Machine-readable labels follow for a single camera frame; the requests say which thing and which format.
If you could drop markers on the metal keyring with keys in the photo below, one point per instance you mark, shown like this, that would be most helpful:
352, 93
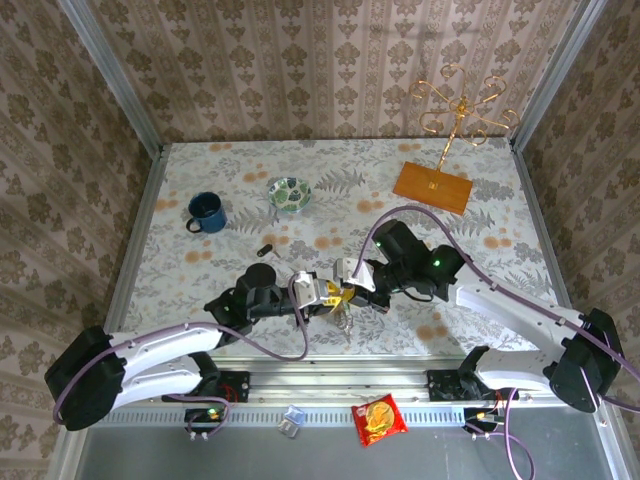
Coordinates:
345, 322

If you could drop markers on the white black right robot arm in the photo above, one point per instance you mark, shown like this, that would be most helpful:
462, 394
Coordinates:
510, 310

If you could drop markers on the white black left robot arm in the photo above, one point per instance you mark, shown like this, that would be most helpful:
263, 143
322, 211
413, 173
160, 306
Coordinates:
155, 345

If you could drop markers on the gold hook stand wooden base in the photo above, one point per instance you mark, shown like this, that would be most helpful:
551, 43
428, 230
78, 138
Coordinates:
432, 187

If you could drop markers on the dark blue enamel mug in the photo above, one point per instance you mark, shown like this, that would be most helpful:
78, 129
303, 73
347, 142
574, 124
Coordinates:
207, 212

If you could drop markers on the green leaf pattern bowl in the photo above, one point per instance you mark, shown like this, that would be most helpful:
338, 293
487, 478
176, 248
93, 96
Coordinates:
290, 195

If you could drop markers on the red snack packet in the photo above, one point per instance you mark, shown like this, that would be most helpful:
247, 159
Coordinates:
380, 420

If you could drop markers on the small clear plastic box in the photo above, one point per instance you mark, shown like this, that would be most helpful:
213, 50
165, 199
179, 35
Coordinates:
291, 421

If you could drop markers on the small black connector board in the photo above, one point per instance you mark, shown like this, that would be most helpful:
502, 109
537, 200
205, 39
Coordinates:
475, 416
200, 415

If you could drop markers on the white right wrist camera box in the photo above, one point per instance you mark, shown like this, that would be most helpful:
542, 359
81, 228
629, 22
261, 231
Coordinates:
360, 277

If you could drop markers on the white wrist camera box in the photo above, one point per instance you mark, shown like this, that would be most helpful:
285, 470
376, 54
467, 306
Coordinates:
307, 290
360, 277

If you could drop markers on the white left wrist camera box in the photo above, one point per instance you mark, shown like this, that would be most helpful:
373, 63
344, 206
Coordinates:
307, 290

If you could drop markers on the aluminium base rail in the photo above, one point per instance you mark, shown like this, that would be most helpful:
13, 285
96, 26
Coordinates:
340, 380

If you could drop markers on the aluminium side rail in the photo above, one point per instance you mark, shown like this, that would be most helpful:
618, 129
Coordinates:
139, 225
540, 225

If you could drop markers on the aluminium frame post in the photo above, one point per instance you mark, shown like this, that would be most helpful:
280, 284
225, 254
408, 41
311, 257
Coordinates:
110, 75
560, 75

